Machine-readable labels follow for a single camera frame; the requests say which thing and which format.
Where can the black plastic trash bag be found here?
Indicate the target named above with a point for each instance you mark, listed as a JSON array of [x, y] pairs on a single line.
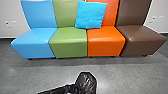
[[87, 83]]

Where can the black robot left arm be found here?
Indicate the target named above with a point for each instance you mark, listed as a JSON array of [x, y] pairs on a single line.
[[58, 90]]

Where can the orange sofa seat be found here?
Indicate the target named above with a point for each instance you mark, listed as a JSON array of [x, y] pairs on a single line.
[[105, 40]]

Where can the cyan square cushion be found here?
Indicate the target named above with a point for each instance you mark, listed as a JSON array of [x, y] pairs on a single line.
[[90, 15]]

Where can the green sofa seat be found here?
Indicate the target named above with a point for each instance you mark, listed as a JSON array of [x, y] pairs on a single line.
[[68, 41]]

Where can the blue sofa seat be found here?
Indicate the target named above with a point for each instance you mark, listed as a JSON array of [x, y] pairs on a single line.
[[33, 40]]

